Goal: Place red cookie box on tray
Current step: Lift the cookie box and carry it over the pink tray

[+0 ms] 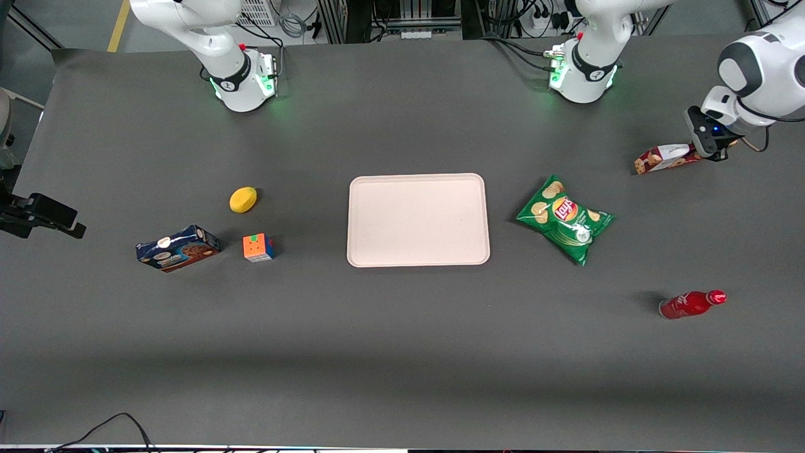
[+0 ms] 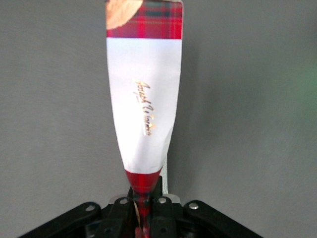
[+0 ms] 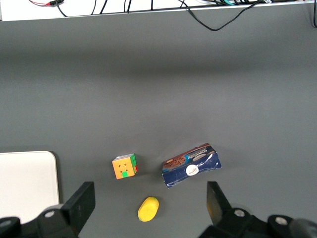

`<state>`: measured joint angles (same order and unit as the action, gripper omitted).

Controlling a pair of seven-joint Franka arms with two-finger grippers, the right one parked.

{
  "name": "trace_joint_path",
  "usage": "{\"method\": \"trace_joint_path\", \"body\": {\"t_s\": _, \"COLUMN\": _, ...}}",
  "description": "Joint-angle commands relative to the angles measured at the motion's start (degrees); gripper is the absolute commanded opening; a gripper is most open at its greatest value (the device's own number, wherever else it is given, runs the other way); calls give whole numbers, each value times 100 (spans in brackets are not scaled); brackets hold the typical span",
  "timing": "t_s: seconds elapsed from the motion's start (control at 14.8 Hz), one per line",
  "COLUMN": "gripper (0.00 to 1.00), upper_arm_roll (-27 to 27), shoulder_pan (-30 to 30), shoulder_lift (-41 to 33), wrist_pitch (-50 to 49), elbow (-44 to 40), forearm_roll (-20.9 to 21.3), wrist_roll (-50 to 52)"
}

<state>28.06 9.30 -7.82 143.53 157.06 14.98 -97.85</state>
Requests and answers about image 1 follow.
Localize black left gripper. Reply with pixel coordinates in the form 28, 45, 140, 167
684, 106, 731, 162

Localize red cookie box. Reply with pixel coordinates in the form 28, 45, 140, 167
634, 143, 704, 175

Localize white rectangular tray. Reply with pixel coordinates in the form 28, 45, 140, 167
347, 173, 491, 268

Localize white vented box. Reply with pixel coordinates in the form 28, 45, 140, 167
238, 0, 279, 27

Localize blue chocolate cookie box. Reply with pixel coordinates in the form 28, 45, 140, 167
136, 225, 221, 272

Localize red soda bottle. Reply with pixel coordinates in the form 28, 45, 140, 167
658, 289, 728, 320

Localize green chips bag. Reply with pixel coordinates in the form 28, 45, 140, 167
516, 174, 616, 267

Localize white power strip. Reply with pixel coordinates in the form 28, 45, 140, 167
527, 0, 570, 35

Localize orange and green puzzle cube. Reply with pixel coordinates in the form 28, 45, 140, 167
243, 233, 276, 263

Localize yellow lemon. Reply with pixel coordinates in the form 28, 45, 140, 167
229, 186, 258, 214

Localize grey round stand part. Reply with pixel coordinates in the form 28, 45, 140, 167
0, 87, 14, 172

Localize black cable at left wrist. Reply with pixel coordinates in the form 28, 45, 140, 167
740, 125, 772, 154

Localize coiled grey cable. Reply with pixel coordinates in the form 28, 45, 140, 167
279, 9, 310, 40

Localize long looping black cable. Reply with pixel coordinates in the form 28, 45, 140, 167
50, 412, 157, 453

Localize black device on mount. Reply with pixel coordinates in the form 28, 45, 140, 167
0, 192, 87, 240

